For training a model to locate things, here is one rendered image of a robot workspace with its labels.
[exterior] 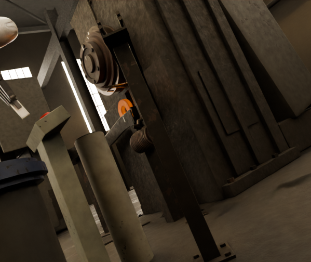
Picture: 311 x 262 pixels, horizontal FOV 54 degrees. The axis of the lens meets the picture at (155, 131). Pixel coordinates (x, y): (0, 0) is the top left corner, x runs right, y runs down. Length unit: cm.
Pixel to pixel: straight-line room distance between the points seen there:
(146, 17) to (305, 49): 636
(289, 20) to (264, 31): 567
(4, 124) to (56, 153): 351
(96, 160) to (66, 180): 15
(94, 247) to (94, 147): 35
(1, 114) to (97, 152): 354
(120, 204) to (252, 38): 163
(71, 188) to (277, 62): 182
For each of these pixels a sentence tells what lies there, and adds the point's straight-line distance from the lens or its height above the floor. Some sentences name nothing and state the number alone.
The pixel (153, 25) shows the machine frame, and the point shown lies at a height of 106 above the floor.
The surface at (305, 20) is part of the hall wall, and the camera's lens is 800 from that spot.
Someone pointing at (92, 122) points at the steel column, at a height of 223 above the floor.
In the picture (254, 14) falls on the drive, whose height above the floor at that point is 105.
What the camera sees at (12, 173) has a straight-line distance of 65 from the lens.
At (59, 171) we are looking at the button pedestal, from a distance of 108.
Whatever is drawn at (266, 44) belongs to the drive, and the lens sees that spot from 246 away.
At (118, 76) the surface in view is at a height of 93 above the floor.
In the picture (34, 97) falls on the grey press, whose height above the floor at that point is 194.
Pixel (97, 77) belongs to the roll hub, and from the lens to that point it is 208.
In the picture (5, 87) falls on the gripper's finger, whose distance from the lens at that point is 123.
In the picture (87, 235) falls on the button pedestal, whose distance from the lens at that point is 108.
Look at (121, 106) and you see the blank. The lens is 210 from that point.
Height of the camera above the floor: 30
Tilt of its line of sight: 6 degrees up
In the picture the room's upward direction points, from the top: 23 degrees counter-clockwise
